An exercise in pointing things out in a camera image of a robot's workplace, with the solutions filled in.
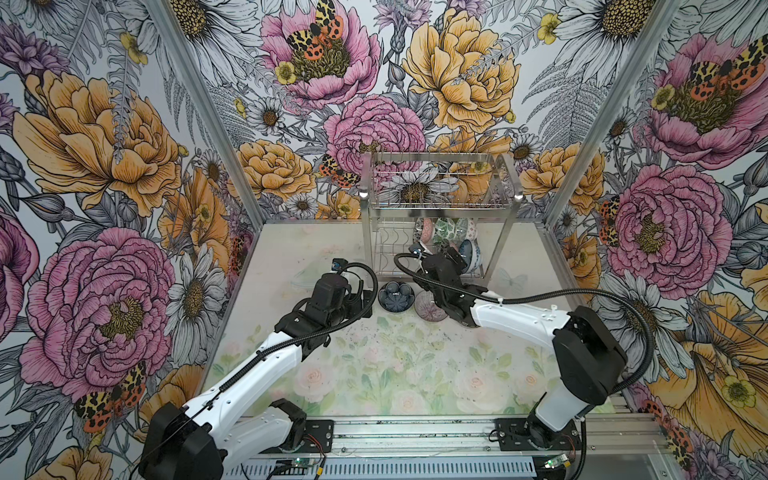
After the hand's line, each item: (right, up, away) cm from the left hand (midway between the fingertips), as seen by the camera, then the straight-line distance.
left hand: (354, 301), depth 82 cm
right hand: (+24, +10, +7) cm, 27 cm away
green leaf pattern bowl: (+29, +22, +28) cm, 45 cm away
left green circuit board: (-11, -36, -11) cm, 39 cm away
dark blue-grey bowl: (+11, -2, +17) cm, 20 cm away
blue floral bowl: (+35, +12, +15) cm, 40 cm away
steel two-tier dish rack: (+13, +37, +32) cm, 51 cm away
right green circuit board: (+49, -36, -10) cm, 61 cm away
